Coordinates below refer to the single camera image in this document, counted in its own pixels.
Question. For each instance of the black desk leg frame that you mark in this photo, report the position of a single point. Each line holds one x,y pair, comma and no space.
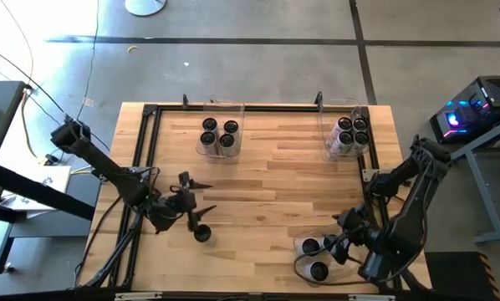
16,182

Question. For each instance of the white round stand base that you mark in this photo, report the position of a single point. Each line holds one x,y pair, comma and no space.
145,6

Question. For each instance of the small floor label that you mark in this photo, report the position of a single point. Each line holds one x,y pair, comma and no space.
88,102

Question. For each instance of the clear plastic bin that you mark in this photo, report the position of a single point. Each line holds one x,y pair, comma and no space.
220,109
327,117
338,273

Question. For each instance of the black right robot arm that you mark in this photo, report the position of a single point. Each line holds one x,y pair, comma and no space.
404,217

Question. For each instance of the small black frame clamp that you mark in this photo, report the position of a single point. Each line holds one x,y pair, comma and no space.
319,98
185,100

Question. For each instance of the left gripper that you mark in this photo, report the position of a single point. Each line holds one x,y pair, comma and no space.
183,204

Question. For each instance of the black floor tape strip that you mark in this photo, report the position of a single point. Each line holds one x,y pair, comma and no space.
233,40
360,54

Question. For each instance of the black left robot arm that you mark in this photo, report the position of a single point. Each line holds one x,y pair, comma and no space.
108,167

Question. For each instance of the yellow tape scrap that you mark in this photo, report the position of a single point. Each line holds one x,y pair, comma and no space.
133,47

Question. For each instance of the black power plug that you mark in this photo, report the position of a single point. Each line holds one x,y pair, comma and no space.
49,159

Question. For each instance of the white paper sheet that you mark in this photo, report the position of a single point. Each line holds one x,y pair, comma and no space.
53,180

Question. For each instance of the grey metal stand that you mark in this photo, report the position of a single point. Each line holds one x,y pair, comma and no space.
490,209

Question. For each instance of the black RGB computer tower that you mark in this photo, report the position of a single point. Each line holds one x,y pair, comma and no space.
496,90

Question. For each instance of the silver table bracket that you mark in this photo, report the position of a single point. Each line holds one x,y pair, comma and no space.
371,297
137,296

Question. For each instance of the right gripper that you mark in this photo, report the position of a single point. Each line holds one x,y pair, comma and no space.
358,232

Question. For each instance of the black hazard striped mat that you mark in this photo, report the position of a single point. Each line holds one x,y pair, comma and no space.
455,276

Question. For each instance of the black aluminium table frame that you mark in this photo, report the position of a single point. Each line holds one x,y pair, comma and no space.
275,108

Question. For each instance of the Celsius Arctic Vibe can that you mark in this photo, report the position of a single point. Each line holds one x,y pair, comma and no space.
319,271
310,246
329,242
202,233

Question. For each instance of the silver mounting plate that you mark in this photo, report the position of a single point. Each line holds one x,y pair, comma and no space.
369,174

